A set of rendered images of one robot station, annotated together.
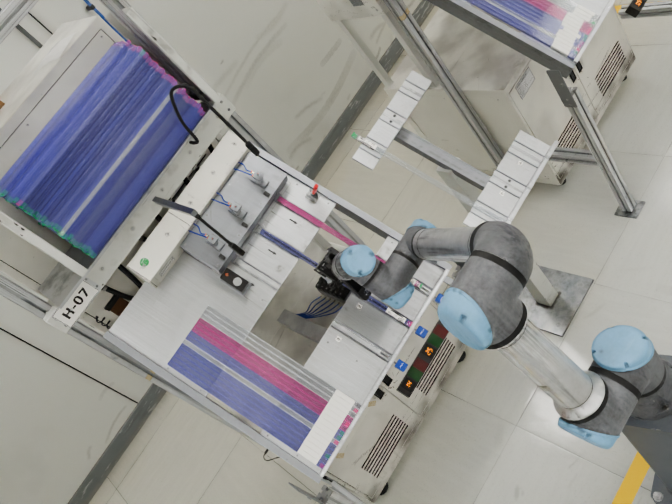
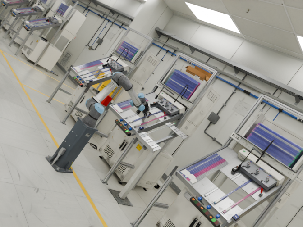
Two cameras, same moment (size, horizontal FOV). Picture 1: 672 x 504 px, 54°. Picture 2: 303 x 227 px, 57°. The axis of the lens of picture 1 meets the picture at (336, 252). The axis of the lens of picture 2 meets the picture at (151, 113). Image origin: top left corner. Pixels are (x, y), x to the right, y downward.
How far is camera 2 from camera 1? 313 cm
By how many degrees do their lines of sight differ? 64
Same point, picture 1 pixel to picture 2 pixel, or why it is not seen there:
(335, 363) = (128, 112)
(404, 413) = (113, 156)
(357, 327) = (133, 117)
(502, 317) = (115, 75)
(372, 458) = (107, 147)
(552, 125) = (174, 215)
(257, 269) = (153, 108)
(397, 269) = not seen: hidden behind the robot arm
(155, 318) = (152, 97)
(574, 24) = (190, 176)
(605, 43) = not seen: outside the picture
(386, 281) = not seen: hidden behind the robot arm
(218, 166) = (177, 104)
